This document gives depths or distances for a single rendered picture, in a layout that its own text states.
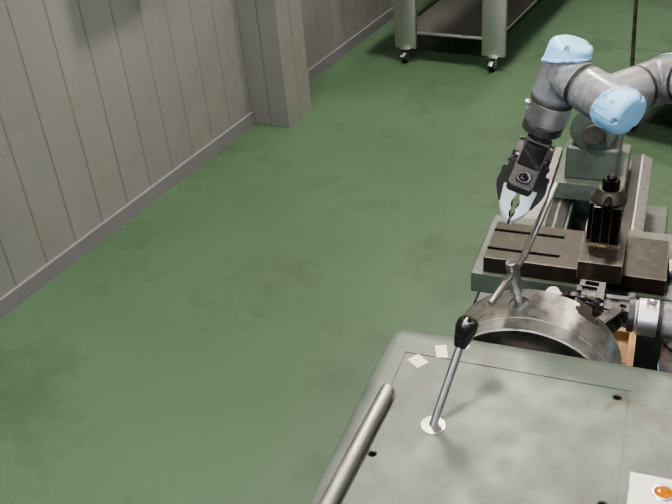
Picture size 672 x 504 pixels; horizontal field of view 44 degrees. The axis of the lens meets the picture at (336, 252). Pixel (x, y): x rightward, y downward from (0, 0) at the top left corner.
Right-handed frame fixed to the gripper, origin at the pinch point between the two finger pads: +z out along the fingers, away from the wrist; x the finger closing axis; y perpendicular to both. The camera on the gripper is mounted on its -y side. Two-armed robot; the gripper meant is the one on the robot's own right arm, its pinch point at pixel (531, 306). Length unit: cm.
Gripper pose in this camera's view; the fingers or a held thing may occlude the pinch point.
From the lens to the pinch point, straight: 176.1
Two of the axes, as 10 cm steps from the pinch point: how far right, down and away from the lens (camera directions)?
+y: 3.5, -5.3, 7.7
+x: -0.8, -8.4, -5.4
